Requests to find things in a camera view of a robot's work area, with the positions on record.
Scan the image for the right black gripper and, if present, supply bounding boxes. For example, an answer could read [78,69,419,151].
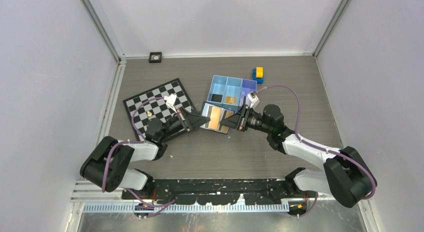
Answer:
[220,104,273,134]

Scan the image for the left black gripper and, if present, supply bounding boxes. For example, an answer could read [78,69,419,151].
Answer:
[159,106,210,141]

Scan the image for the orange striped credit card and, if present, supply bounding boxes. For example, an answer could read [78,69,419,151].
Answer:
[205,106,234,133]

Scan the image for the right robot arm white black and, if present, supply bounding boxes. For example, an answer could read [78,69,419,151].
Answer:
[221,104,378,208]

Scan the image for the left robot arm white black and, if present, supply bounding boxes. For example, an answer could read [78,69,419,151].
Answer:
[79,108,210,199]

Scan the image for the orange square item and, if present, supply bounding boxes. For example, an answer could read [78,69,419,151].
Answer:
[225,96,237,105]

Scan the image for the black square item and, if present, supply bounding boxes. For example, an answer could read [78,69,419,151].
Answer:
[210,94,223,103]

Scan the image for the light blue bin middle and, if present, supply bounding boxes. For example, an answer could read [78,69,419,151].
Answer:
[222,77,242,112]

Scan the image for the light blue bin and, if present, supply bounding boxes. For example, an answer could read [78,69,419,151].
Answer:
[222,77,242,112]
[206,75,228,106]

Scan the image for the light blue bin left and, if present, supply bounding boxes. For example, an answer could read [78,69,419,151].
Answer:
[206,75,228,106]

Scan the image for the purple bin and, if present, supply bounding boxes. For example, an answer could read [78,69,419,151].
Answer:
[238,79,257,108]

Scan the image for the black white chessboard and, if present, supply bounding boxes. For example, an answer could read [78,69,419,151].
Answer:
[123,78,195,141]

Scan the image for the blue yellow toy blocks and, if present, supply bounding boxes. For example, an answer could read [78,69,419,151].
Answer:
[252,67,264,84]

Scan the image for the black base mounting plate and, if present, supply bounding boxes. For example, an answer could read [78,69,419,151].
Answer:
[122,178,316,205]

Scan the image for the small black square box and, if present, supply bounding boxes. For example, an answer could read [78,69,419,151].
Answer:
[148,52,163,63]

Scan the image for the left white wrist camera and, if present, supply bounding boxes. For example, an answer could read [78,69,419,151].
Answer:
[163,94,178,112]

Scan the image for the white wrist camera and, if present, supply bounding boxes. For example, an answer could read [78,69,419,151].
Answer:
[163,94,178,112]
[246,92,260,109]

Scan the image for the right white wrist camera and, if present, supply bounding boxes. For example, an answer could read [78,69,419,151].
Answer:
[246,92,260,109]

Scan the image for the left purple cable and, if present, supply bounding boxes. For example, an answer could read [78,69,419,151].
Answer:
[100,97,176,218]

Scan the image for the purple cable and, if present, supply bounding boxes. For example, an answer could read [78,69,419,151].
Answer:
[100,97,176,218]
[256,85,379,219]

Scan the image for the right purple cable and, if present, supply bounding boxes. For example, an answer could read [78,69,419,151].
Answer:
[256,85,379,219]

